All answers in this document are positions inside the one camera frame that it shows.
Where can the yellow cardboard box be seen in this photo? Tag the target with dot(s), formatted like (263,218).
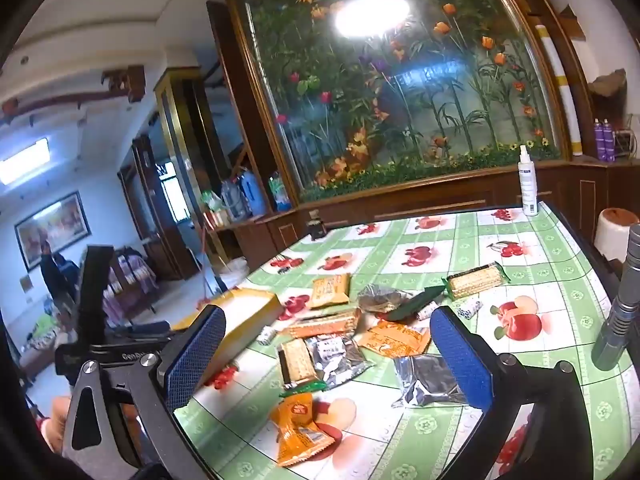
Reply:
(250,320)

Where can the grey ribbed metal tube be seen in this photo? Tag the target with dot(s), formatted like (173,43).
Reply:
(617,310)

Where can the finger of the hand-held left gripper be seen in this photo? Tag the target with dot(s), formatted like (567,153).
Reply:
(95,290)

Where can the grey thermos jug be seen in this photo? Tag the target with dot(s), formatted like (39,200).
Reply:
(234,202)

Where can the clear plastic pastry packet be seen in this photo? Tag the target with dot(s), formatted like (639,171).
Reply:
(382,297)

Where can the white spray bottle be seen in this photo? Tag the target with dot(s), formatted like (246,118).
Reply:
(528,185)

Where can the sofa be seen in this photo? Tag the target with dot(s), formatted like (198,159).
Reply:
(45,350)

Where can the yellow orange carton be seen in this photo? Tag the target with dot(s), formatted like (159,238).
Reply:
(212,219)

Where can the orange-ended clear cracker packet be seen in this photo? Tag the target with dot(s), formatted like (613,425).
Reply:
(325,325)

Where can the green fruit print tablecloth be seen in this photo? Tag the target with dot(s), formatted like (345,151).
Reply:
(390,440)

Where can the small blue white candy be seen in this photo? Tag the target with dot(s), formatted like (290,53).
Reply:
(470,307)
(427,311)
(267,335)

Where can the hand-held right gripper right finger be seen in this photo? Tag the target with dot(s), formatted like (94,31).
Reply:
(462,365)

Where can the silver foil snack packet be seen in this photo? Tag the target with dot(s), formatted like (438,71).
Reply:
(430,382)
(335,355)

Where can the dark green snack packet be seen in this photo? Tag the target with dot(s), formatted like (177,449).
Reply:
(417,305)

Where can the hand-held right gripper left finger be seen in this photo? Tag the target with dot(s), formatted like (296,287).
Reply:
(195,355)

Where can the person's left hand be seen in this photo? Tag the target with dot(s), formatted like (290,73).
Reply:
(54,420)

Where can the orange square snack packet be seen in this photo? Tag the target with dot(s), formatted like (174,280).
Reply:
(330,290)

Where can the gold framed glass pillar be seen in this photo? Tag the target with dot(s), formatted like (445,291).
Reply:
(185,170)

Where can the green white bag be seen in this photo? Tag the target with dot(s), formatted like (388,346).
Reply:
(211,202)

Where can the purple bottle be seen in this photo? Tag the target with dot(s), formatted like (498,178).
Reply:
(609,142)
(598,142)

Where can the framed landscape painting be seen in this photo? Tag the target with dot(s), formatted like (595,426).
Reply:
(52,230)

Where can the ceiling light panel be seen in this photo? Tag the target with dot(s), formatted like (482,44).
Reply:
(22,162)

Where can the dark glass jar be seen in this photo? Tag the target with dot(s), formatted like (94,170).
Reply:
(316,227)

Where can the glass flower display case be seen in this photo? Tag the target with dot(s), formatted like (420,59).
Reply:
(400,110)

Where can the carved wooden ceiling bracket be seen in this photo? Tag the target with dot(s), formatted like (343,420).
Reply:
(124,82)

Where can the barred window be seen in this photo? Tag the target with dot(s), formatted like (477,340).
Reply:
(175,195)

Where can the table with pink cloth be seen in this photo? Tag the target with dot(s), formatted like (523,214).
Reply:
(130,275)

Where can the wooden base cabinet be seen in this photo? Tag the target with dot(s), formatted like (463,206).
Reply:
(400,206)

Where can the blue thermos jug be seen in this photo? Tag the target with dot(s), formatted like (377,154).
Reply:
(253,195)

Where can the green-ended cracker packet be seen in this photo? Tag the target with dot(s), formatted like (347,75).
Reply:
(475,280)
(297,365)

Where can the small orange twisted packet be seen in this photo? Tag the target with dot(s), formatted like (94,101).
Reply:
(297,422)

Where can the white yellow rolled paper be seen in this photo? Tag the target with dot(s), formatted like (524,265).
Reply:
(562,90)

